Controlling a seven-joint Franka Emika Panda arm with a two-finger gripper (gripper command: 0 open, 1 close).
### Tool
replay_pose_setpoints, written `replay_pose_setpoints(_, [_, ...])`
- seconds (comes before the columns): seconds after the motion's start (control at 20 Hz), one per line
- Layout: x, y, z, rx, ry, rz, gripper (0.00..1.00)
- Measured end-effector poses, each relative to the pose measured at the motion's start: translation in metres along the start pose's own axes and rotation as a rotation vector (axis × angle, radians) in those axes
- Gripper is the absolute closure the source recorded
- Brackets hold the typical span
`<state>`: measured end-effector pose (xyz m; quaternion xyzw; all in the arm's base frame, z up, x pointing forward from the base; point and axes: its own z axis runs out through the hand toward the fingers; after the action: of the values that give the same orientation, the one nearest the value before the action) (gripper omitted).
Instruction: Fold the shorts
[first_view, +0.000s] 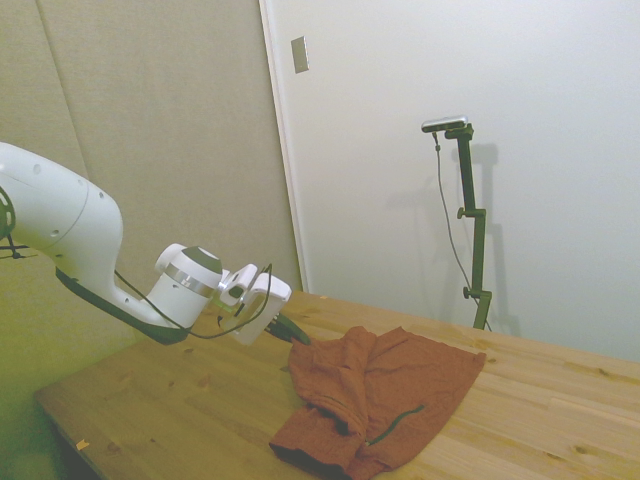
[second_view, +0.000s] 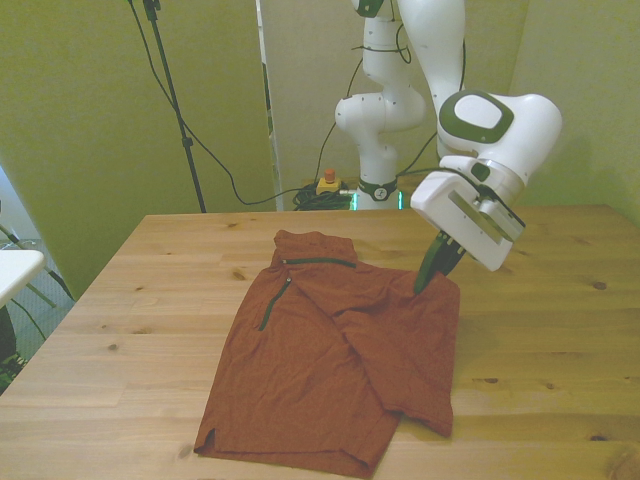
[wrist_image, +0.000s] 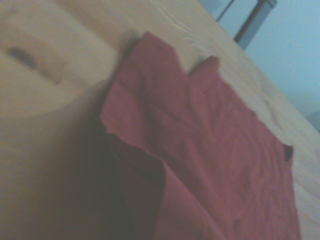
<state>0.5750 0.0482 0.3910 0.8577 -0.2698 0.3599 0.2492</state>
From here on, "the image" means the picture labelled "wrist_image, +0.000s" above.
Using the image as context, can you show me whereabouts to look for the rust red shorts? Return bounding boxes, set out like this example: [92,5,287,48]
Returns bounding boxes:
[99,30,304,240]

